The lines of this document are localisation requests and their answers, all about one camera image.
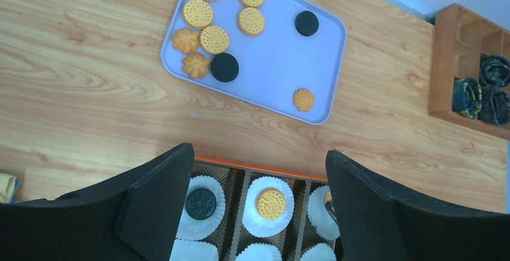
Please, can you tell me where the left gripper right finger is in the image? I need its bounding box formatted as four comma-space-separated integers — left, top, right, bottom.
325, 150, 509, 260

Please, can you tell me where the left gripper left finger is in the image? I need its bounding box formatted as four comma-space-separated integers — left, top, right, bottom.
1, 143, 195, 260

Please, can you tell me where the round yellow biscuit cup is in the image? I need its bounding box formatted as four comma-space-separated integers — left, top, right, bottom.
324, 190, 337, 223

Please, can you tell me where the black sandwich cookie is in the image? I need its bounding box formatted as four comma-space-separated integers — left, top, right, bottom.
185, 188, 217, 221
210, 53, 239, 82
295, 11, 319, 37

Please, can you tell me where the round yellow biscuit boxed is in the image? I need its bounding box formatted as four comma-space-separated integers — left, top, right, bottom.
256, 188, 286, 220

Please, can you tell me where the lavender cookie tray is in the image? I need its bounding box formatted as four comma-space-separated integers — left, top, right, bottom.
160, 0, 348, 126

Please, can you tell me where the white paper cup back-right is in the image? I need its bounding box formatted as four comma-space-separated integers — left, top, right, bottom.
307, 186, 340, 241

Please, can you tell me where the white paper cup front-left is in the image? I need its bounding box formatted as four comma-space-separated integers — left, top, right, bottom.
170, 239, 219, 261

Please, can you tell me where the white paper cup front-right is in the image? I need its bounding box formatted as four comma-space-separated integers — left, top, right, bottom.
300, 243, 337, 261

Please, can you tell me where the white paper cup back-left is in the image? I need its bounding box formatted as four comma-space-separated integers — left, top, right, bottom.
176, 176, 226, 241

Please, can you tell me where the orange compartment box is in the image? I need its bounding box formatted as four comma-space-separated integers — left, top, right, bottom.
170, 159, 345, 260

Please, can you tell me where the white paper cup back-middle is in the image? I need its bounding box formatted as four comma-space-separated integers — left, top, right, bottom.
242, 177, 295, 238

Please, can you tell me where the white paper cup front-middle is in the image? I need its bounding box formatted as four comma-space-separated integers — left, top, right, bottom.
235, 243, 282, 261

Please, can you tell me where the yellow cloth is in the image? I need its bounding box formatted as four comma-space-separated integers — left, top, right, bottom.
0, 173, 20, 204

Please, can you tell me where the swirl butter cookie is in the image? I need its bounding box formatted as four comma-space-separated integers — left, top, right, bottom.
292, 88, 315, 112

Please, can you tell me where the rolled dark fabric left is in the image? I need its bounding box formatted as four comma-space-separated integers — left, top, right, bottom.
452, 78, 482, 119

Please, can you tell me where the rolled dark fabric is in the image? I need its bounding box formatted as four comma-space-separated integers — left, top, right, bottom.
479, 54, 509, 87
478, 85, 509, 127
452, 78, 482, 119

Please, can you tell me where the flower butter cookie lower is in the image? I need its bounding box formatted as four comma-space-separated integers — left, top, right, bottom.
182, 52, 210, 79

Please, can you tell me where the flower butter cookie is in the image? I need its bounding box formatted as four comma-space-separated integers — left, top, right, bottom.
170, 28, 200, 55
182, 52, 210, 79

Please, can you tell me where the rolled dark fabric right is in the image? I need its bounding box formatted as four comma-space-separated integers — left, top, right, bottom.
478, 85, 509, 127

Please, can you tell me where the flower butter cookie upper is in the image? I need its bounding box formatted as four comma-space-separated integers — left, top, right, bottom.
170, 28, 200, 55

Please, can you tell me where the rolled dark fabric top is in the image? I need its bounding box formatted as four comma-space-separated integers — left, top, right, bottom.
479, 54, 509, 87

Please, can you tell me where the wooden compartment organizer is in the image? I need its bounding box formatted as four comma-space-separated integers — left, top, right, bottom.
428, 4, 509, 140

